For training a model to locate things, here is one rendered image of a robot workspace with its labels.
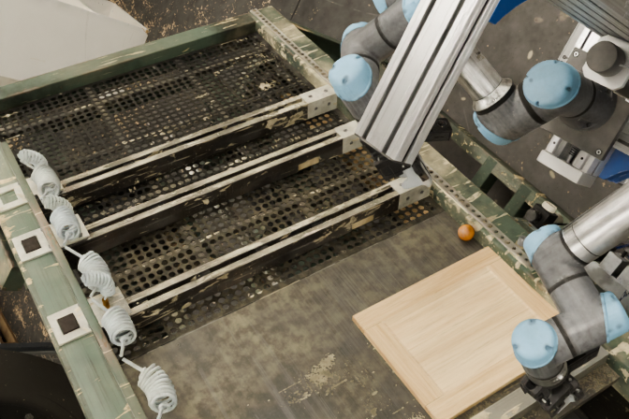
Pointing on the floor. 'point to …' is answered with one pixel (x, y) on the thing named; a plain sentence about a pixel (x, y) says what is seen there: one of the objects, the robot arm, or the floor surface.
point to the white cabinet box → (56, 25)
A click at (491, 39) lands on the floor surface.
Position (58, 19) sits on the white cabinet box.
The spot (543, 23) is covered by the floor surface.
